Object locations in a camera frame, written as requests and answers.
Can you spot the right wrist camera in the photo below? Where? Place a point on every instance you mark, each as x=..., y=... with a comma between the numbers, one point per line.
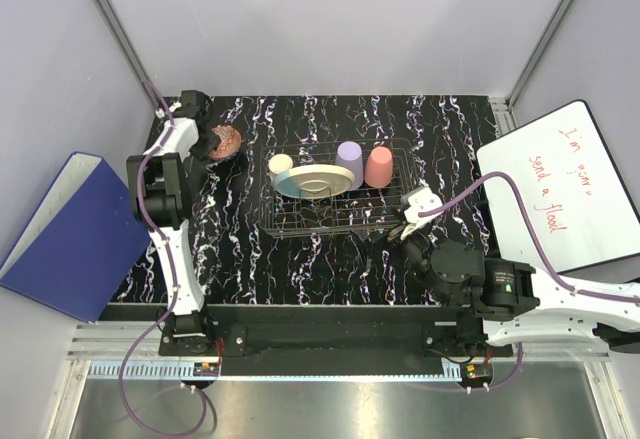
x=421, y=205

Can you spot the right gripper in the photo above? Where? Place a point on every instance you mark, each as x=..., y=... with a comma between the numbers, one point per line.
x=375, y=239

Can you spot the blue ring binder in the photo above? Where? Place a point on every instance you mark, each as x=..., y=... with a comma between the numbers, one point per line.
x=80, y=242

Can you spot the cream and blue plate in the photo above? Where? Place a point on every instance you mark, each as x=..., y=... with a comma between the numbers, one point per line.
x=313, y=181

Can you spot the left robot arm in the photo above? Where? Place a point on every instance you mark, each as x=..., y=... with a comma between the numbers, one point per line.
x=162, y=202

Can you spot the whiteboard with red writing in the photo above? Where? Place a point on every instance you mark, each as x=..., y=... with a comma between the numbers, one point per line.
x=574, y=207

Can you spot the purple cup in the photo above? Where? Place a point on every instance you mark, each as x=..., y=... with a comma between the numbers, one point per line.
x=349, y=156

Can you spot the pink cup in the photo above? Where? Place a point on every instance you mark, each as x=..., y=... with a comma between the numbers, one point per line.
x=378, y=171

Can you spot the wire dish rack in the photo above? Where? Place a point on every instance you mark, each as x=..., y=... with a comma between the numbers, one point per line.
x=326, y=206

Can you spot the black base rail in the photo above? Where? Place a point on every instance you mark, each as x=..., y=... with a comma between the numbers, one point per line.
x=326, y=342

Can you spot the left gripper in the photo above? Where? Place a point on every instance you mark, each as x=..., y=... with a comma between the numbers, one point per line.
x=211, y=144

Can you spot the cream and brown mug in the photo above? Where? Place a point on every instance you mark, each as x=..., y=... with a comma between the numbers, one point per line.
x=279, y=163

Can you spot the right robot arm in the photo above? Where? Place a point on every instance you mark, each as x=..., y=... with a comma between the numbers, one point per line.
x=493, y=301

